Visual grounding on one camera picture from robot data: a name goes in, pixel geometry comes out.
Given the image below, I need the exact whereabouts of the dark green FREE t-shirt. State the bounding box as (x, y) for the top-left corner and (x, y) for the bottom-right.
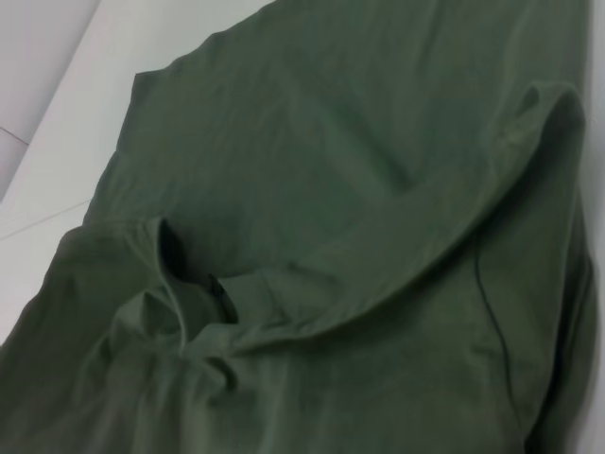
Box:
(0, 0), (600, 454)

